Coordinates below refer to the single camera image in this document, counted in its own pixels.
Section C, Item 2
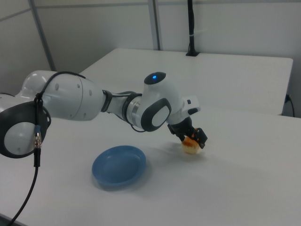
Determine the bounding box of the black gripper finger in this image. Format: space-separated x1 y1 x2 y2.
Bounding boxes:
175 131 189 143
189 127 209 150

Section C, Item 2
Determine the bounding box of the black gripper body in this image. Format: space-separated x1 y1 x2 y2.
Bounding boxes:
167 115 196 138

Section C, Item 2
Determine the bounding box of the orange topped bread loaf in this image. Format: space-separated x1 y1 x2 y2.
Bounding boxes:
181 136 202 155

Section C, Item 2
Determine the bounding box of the blue round plate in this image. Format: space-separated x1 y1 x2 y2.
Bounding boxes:
91 145 147 188

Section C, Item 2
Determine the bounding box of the black cable with blue plug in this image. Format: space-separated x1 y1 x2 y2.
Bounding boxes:
284 94 296 117

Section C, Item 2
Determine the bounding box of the black camera stand pole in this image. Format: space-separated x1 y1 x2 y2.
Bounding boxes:
185 0 200 57

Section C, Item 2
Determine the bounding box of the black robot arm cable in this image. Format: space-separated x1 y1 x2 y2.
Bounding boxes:
0 71 144 226

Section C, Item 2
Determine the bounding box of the grey corner partition post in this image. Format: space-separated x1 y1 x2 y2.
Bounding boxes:
28 0 57 72

